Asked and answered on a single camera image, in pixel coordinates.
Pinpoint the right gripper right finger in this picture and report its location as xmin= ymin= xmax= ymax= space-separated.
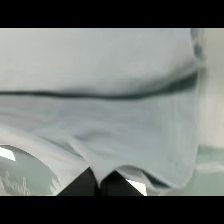
xmin=100 ymin=170 xmax=145 ymax=197

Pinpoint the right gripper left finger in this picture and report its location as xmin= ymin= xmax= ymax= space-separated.
xmin=56 ymin=167 xmax=101 ymax=197

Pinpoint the light grey T-shirt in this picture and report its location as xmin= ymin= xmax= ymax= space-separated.
xmin=0 ymin=28 xmax=206 ymax=197

